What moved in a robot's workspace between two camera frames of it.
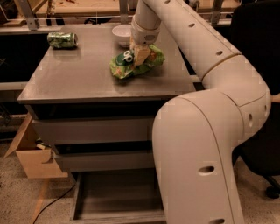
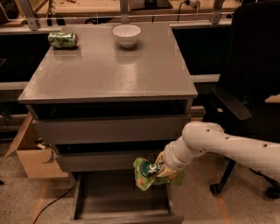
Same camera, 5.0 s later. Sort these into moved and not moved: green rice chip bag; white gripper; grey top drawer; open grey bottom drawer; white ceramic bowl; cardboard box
Moved: white gripper; green rice chip bag
Not moved: grey top drawer; cardboard box; white ceramic bowl; open grey bottom drawer
